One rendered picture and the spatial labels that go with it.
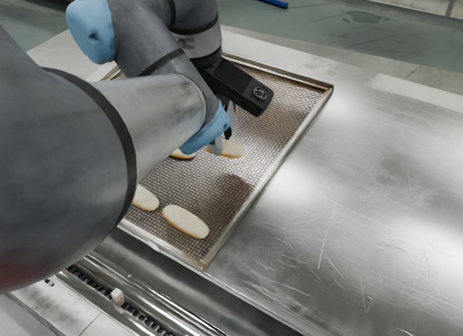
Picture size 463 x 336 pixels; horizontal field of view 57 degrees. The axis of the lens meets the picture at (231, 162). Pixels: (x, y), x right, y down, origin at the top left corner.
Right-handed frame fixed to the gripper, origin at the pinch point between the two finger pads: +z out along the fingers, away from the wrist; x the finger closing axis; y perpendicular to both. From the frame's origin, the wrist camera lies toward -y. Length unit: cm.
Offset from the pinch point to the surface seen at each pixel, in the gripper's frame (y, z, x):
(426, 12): -20, 152, -320
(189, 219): 1.1, 5.5, 13.9
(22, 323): 18.8, 9.4, 39.2
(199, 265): -4.4, 6.3, 20.6
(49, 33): 252, 122, -161
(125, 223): 11.7, 6.2, 18.4
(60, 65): 74, 20, -29
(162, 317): -2.1, 8.8, 29.5
